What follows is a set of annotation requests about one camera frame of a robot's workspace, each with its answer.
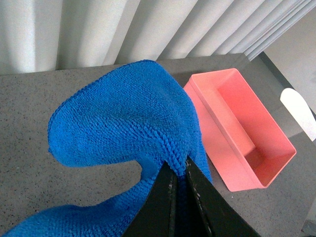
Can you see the blue microfiber cloth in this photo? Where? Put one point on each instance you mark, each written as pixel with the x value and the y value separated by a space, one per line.
pixel 135 112

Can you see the pink plastic box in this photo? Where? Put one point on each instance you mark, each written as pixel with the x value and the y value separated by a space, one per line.
pixel 241 138

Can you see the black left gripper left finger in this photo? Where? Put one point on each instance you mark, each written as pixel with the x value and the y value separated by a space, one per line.
pixel 157 216

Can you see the white curved object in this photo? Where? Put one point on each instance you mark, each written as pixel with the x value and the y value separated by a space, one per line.
pixel 301 112

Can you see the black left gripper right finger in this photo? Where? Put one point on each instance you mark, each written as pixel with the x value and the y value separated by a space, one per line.
pixel 215 215

